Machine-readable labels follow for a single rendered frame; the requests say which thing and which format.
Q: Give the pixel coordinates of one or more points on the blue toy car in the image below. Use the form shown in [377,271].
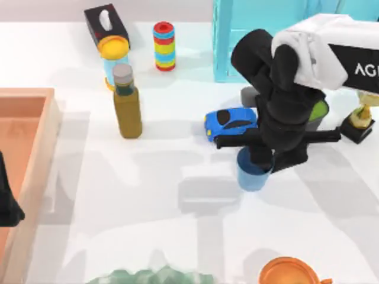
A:
[231,121]

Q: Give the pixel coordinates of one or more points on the light blue bottle yellow lid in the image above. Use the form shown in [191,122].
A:
[114,48]

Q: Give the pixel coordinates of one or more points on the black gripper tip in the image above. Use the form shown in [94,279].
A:
[7,204]

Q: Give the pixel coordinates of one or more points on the blue cup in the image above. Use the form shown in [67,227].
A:
[251,179]

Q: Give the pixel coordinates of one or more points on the grey pot green inside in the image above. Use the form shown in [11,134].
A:
[318,114]

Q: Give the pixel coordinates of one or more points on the pale green plant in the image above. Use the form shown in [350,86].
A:
[154,275]

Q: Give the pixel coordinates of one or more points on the stack of coloured rings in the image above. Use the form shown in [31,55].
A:
[164,47]

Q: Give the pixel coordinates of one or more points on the olive oil bottle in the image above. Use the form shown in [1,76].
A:
[127,112]

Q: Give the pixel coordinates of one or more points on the black tissue box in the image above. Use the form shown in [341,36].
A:
[97,17]

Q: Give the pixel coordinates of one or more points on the salmon-coloured shallow box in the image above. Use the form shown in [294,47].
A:
[26,142]

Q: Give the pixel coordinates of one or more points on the orange cup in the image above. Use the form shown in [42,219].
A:
[287,272]

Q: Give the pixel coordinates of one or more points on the gold trophy black base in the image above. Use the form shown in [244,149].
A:
[359,121]

